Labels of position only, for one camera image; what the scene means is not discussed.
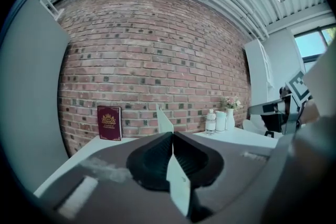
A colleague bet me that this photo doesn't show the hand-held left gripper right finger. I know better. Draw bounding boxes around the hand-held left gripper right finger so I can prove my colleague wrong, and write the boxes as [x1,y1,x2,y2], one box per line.
[173,132,274,223]

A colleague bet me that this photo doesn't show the person's right forearm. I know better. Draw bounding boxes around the person's right forearm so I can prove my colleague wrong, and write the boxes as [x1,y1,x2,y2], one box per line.
[299,100,320,125]

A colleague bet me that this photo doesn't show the white jug with lid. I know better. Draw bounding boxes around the white jug with lid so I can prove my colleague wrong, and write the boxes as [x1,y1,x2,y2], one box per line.
[215,110,228,133]

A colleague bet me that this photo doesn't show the pink and white flowers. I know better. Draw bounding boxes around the pink and white flowers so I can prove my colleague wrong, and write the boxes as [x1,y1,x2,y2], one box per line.
[219,96,244,110]

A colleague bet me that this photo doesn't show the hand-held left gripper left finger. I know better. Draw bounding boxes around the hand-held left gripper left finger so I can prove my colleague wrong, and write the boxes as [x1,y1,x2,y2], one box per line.
[51,132,190,224]

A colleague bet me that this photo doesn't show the dark red hardcover book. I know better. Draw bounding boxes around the dark red hardcover book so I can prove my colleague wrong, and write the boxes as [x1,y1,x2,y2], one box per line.
[97,105,123,142]

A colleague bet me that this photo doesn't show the grey partition panel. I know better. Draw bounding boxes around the grey partition panel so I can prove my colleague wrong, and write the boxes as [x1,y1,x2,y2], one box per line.
[0,0,71,185]

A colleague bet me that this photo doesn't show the black-framed window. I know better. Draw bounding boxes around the black-framed window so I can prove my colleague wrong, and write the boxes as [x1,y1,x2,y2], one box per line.
[293,25,336,61]

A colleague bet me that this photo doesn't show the clear bottle with white cap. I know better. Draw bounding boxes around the clear bottle with white cap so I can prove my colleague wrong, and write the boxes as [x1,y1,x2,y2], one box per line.
[205,109,217,136]

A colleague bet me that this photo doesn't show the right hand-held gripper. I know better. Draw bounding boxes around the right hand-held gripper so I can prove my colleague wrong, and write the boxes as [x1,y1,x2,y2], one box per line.
[247,70,313,136]

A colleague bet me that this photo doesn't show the white shelf unit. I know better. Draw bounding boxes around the white shelf unit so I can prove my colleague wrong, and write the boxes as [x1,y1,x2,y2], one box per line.
[243,39,276,120]

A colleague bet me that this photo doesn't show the white card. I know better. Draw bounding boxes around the white card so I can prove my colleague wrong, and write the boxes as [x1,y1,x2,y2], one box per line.
[155,103,196,219]

